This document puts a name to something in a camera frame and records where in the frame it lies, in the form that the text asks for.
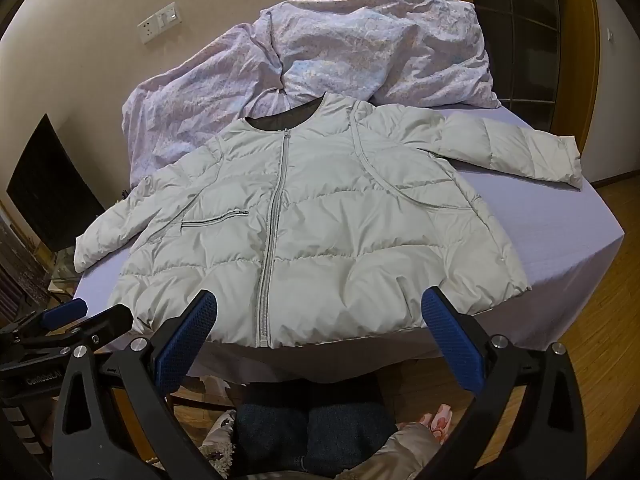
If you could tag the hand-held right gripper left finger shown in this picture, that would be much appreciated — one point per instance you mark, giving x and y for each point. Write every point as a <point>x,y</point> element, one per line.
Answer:
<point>186,341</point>

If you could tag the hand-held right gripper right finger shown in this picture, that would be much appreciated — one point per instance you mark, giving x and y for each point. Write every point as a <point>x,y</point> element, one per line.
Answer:
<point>452,345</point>

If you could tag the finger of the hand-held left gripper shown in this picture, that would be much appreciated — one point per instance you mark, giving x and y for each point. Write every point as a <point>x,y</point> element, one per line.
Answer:
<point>65,312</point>
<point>105,324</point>

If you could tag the light grey puffer jacket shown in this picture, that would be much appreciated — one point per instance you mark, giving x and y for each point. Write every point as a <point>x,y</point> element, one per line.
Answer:
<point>325,210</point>

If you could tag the glass side table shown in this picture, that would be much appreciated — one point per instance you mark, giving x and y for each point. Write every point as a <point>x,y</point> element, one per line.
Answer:
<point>62,275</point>

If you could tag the pink slipper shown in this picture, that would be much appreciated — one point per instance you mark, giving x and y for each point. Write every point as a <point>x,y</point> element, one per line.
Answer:
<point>436,422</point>

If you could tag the floral patterned slipper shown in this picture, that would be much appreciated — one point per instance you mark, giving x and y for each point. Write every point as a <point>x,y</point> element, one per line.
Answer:
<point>220,435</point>

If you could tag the black flat television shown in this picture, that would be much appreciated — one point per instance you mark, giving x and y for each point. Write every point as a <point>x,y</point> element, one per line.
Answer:
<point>50,190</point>

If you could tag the bed with lavender sheet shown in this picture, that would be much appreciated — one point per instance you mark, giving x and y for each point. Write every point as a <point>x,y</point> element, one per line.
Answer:
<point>540,240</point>

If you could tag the person's dark trousers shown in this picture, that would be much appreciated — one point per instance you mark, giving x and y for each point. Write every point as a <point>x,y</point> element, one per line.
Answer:
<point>310,430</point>

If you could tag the pink floral duvet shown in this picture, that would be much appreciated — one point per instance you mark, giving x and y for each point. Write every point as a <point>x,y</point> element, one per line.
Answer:
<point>375,45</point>

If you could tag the white wall socket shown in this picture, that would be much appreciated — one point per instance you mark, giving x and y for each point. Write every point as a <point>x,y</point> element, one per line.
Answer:
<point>148,29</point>

